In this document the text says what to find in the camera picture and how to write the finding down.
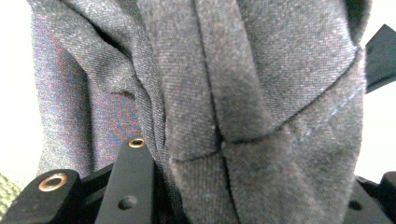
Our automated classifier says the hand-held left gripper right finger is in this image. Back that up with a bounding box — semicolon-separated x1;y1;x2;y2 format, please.
342;176;395;224

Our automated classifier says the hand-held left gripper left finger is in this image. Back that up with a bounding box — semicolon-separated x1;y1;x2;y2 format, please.
94;136;156;224

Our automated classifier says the green woven basket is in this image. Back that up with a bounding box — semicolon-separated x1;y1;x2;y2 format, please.
0;172;21;218

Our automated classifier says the dark grey garment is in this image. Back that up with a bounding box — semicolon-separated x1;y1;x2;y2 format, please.
27;0;373;224

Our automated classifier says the white board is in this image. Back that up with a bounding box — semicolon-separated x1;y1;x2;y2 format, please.
0;0;396;190

